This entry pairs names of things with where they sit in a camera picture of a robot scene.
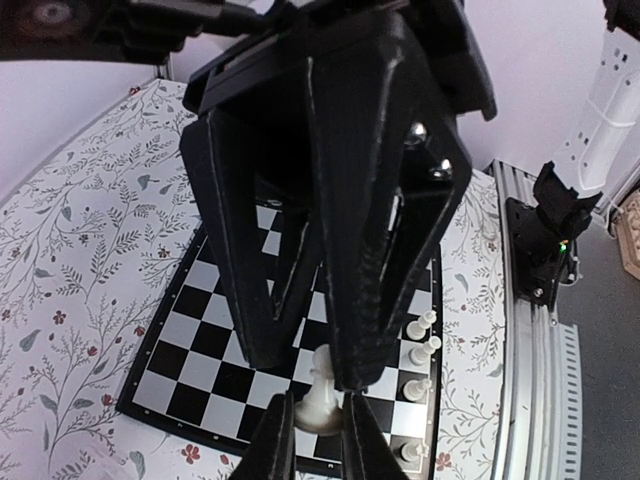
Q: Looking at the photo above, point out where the floral patterned table mat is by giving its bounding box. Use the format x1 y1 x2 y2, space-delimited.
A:
1 80 505 479

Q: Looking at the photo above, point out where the white chess piece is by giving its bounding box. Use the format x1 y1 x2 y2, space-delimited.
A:
294 344 342 437

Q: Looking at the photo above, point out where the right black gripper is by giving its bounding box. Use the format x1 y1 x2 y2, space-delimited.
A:
89 0 501 121

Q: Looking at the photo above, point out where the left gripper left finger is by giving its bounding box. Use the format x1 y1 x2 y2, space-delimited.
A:
242 391 296 479

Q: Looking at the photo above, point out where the front aluminium rail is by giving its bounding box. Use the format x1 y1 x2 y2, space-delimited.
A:
487 159 640 480

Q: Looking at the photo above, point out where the black grey chessboard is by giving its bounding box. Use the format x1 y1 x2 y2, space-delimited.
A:
117 231 442 479

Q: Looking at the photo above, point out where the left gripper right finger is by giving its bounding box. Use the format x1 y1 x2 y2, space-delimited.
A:
341 393 405 480

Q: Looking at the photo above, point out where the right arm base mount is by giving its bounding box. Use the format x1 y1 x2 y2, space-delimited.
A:
506 197 588 311

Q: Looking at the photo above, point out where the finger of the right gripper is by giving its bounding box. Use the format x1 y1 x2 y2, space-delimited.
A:
180 109 321 369
306 13 470 391

